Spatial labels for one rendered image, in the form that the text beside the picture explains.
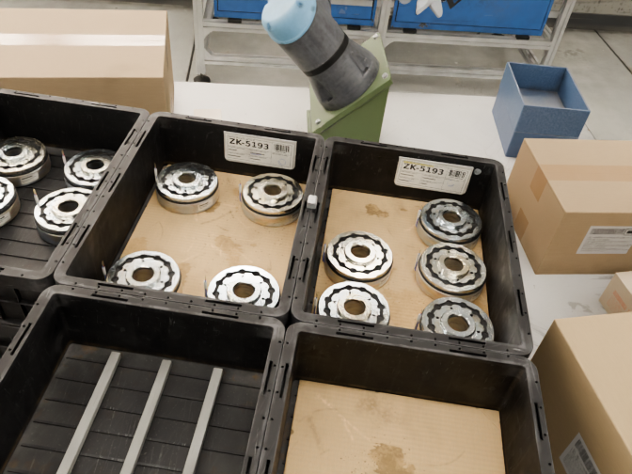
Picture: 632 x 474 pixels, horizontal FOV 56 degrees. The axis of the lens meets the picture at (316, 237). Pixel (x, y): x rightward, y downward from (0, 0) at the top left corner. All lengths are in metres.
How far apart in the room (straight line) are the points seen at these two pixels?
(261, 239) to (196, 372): 0.26
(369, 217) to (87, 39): 0.71
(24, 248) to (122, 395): 0.31
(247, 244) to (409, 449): 0.40
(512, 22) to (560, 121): 1.63
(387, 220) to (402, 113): 0.58
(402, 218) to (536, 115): 0.52
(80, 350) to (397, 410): 0.42
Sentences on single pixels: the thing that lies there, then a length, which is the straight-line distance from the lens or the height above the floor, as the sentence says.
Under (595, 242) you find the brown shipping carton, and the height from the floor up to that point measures 0.79.
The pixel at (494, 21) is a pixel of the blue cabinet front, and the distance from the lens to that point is 3.03.
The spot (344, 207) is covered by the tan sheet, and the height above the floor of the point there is 0.83.
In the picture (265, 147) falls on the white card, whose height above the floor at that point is 0.90.
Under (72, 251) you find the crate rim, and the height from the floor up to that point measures 0.93.
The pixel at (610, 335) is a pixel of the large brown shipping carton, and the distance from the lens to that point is 0.89.
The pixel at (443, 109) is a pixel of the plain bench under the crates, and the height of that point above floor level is 0.70.
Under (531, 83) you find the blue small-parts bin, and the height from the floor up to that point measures 0.79.
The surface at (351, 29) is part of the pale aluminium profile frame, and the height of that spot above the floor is 0.31.
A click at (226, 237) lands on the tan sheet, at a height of 0.83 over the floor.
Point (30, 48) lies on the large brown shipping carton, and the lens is 1.38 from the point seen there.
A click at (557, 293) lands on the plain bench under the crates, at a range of 1.20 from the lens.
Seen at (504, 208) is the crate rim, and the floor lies 0.93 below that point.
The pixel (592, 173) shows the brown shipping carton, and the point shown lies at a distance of 1.23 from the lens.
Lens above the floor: 1.51
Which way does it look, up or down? 44 degrees down
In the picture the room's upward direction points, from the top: 7 degrees clockwise
